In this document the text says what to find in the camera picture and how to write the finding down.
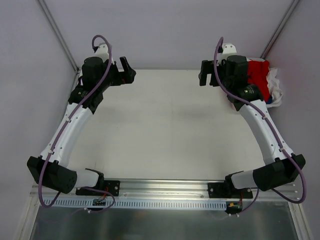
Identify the white laundry basket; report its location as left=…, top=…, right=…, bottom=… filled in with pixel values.
left=261, top=60, right=284, bottom=108

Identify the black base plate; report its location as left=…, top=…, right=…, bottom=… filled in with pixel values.
left=207, top=181, right=253, bottom=199
left=75, top=178, right=121, bottom=197

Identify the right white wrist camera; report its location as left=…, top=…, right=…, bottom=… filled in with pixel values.
left=217, top=43, right=237, bottom=63

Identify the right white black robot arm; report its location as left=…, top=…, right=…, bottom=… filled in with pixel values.
left=198, top=55, right=306, bottom=198

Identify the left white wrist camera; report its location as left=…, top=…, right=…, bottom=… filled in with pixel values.
left=94, top=43, right=109, bottom=63

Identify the red t shirt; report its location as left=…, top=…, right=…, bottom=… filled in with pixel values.
left=247, top=58, right=272, bottom=104

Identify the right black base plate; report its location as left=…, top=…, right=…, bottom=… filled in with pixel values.
left=207, top=181, right=253, bottom=199

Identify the aluminium mounting rail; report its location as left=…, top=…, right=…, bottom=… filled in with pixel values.
left=42, top=178, right=302, bottom=202

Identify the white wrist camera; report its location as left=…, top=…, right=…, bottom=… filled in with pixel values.
left=94, top=43, right=109, bottom=63
left=217, top=43, right=237, bottom=63

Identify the white t shirt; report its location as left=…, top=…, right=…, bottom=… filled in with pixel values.
left=266, top=67, right=284, bottom=107

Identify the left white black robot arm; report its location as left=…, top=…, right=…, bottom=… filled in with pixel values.
left=27, top=56, right=136, bottom=195

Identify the white slotted cable duct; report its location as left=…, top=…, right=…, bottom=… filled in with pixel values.
left=53, top=197, right=227, bottom=211

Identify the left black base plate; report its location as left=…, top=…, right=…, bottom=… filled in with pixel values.
left=75, top=178, right=121, bottom=197

